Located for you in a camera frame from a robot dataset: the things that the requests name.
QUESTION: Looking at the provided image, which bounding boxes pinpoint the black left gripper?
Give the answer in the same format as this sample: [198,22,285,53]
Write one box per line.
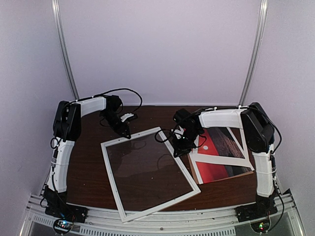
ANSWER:
[101,110,132,140]

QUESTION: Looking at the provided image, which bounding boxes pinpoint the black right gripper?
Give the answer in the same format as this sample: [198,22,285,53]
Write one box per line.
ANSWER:
[172,128,201,158]

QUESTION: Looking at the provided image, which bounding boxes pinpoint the clear acrylic sheet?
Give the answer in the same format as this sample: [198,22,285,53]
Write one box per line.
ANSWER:
[106,134,193,211]

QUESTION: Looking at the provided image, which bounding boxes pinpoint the white picture frame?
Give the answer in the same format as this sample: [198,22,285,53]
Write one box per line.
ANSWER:
[101,127,201,223]

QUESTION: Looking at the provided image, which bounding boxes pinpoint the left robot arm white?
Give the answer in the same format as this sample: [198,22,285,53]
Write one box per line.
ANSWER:
[48,95,137,193]

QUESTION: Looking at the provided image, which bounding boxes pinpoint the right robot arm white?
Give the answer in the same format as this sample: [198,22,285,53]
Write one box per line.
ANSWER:
[169,102,276,217]

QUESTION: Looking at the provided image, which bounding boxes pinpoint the red and dark photo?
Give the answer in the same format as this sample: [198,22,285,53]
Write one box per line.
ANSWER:
[189,126,254,184]

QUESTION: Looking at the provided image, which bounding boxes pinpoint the brown backing board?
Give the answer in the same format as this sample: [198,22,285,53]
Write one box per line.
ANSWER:
[188,126,254,184]

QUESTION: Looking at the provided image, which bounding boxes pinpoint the white mat board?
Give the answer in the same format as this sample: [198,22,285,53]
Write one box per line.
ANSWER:
[189,127,254,170]

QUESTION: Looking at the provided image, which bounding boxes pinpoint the left controller board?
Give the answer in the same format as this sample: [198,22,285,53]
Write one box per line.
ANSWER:
[53,219,74,235]

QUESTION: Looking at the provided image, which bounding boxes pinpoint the controller board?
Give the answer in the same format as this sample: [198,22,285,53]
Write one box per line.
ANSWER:
[53,219,74,235]
[250,218,271,234]

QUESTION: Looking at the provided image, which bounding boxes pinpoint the right controller board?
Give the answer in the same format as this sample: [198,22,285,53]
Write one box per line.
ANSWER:
[250,218,271,234]

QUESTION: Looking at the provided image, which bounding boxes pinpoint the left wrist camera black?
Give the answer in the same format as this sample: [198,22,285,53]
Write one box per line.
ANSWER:
[106,95,123,112]

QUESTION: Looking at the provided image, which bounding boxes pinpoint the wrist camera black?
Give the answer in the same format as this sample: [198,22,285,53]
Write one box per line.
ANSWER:
[106,95,123,112]
[173,108,191,123]

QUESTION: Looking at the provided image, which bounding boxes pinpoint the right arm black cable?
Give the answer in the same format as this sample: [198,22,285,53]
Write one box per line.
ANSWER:
[155,129,179,145]

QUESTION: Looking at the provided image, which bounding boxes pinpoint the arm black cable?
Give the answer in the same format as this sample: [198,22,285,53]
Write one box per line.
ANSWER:
[100,88,143,111]
[155,129,179,145]

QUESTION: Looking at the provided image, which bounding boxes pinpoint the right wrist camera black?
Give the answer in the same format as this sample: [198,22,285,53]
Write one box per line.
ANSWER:
[173,108,191,123]

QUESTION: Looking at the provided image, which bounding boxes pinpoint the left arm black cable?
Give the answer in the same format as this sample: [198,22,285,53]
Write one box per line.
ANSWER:
[100,88,143,111]

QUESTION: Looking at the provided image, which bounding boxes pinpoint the aluminium front rail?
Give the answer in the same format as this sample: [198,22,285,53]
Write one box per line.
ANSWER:
[18,194,305,236]

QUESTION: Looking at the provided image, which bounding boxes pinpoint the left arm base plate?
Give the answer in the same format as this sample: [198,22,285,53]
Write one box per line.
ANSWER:
[43,186,88,223]

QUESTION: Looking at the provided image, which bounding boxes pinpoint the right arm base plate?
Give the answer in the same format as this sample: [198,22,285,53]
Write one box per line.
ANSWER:
[235,195,278,222]

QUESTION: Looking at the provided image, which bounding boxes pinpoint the aluminium corner post left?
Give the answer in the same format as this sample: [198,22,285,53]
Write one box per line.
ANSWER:
[51,0,79,99]

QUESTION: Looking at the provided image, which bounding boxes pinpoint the aluminium corner post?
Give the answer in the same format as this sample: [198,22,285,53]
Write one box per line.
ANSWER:
[51,0,79,99]
[239,0,269,105]

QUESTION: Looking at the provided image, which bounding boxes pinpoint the aluminium corner post right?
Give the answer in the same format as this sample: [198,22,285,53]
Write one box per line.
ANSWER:
[239,0,269,105]

